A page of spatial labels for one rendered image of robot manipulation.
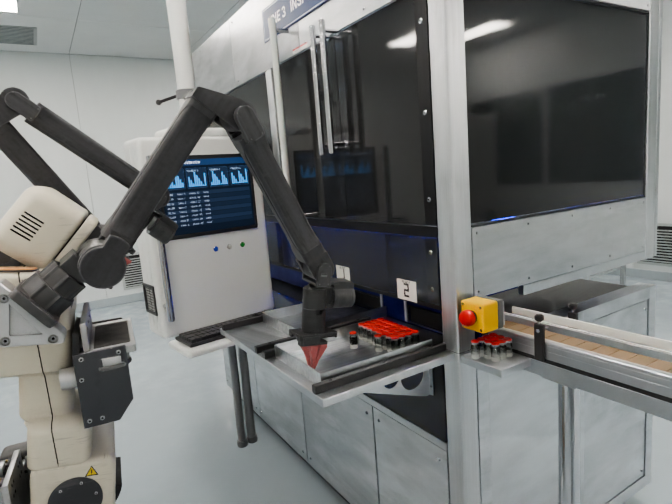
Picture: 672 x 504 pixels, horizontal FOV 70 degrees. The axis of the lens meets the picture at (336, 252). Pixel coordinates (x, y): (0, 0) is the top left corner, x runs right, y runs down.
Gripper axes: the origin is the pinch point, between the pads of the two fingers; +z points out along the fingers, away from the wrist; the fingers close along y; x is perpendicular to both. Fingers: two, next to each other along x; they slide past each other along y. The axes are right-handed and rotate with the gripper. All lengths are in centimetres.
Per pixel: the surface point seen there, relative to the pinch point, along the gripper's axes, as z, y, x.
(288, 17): -106, 20, 64
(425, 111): -64, 28, -4
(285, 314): -1, 18, 54
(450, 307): -14.4, 34.7, -10.0
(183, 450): 91, 8, 149
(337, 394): 2.9, 0.8, -10.9
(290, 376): 3.3, -3.0, 5.2
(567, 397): 4, 52, -33
